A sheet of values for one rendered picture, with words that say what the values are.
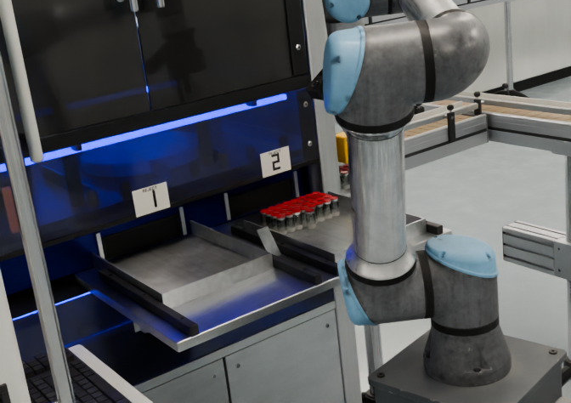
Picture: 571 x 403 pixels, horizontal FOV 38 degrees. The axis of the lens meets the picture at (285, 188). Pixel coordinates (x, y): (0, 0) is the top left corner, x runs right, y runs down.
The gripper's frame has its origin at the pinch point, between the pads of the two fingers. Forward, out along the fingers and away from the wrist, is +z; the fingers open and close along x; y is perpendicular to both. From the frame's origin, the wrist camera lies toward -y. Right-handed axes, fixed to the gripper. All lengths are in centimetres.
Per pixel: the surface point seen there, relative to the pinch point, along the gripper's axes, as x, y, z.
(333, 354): 32, 9, 70
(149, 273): 28, -38, 22
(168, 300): 9.2, -44.4, 19.7
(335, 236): 11.2, -0.2, 25.1
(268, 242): 15.1, -15.6, 21.0
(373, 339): 46, 35, 84
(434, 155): 42, 66, 34
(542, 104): 28, 100, 27
